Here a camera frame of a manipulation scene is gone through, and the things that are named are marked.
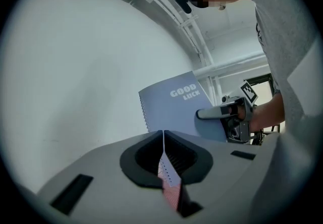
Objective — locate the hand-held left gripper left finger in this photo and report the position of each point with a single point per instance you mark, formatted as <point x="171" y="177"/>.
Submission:
<point x="106" y="187"/>

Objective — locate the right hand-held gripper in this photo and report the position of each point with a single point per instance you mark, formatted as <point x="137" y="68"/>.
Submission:
<point x="246" y="117"/>

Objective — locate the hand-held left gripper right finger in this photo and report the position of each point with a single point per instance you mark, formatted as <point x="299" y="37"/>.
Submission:
<point x="227" y="175"/>

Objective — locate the purple spiral notebook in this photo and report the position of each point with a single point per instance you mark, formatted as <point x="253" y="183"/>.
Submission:
<point x="171" y="109"/>

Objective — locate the person's right forearm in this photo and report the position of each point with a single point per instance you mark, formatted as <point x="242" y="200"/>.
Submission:
<point x="270" y="112"/>

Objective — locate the white ceiling pipes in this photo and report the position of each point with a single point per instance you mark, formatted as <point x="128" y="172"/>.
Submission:
<point x="205" y="51"/>

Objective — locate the person's grey sweatshirt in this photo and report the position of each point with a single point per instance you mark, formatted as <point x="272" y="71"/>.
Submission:
<point x="277" y="28"/>

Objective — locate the black window frame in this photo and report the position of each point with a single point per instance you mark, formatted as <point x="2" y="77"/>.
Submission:
<point x="260" y="78"/>

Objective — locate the black head-worn camera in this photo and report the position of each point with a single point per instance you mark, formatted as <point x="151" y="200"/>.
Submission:
<point x="183" y="2"/>

